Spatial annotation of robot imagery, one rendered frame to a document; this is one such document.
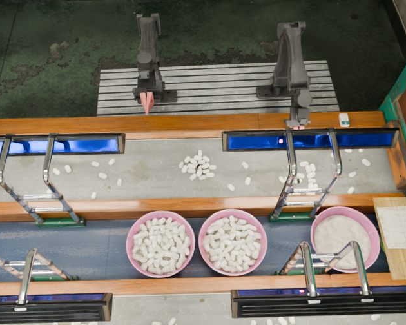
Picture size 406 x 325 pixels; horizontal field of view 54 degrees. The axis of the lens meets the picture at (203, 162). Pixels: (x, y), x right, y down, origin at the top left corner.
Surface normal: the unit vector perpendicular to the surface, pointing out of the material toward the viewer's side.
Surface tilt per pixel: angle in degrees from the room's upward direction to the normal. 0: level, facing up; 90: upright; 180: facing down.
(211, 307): 0
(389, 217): 0
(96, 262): 0
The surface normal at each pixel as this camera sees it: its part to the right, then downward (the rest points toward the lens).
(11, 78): 0.00, -0.48
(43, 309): 0.02, 0.48
